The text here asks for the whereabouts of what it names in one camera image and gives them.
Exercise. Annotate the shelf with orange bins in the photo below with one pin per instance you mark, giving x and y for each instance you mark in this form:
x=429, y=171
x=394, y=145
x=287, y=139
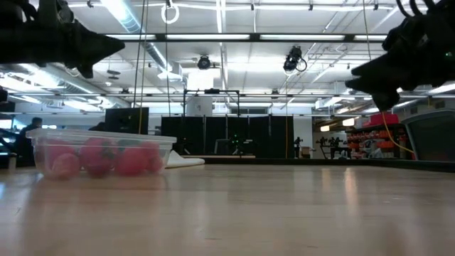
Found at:
x=384, y=119

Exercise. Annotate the white tupperware lid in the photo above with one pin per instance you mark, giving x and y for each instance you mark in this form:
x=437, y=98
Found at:
x=185, y=161

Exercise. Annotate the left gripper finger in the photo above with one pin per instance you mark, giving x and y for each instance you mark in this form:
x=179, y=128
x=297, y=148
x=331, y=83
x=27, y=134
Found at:
x=96, y=38
x=92, y=53

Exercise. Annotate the round black ceiling device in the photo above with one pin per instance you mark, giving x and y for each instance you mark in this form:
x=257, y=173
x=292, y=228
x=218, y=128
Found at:
x=204, y=63

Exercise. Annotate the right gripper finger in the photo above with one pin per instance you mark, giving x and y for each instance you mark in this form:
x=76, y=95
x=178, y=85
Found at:
x=375, y=65
x=369, y=84

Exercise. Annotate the person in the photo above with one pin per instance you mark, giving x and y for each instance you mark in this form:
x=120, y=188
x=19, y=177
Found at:
x=28, y=142

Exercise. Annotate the clear plastic tupperware container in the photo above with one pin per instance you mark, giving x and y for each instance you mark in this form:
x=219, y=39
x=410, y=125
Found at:
x=35, y=133

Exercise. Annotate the green vegetable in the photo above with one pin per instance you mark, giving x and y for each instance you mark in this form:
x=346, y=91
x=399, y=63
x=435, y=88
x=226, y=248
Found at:
x=128, y=143

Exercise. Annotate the black gantry frame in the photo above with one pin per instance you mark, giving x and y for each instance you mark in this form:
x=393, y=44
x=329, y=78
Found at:
x=211, y=91

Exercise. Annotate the silver ventilation duct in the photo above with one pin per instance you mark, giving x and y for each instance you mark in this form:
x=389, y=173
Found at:
x=124, y=17

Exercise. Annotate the black metal table frame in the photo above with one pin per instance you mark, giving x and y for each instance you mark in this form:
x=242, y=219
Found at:
x=320, y=163

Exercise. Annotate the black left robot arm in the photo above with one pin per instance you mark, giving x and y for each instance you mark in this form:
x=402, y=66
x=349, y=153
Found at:
x=14, y=42

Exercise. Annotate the red strawberry with green top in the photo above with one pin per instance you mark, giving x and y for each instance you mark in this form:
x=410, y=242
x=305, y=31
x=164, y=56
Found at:
x=97, y=158

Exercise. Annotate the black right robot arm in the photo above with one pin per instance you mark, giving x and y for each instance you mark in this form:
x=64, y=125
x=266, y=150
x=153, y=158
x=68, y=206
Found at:
x=448, y=35

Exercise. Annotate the black cabinet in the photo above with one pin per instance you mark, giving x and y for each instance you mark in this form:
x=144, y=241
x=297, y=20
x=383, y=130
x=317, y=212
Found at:
x=124, y=121

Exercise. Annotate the black partition panels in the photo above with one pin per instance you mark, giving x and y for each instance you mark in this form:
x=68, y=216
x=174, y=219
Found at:
x=263, y=138

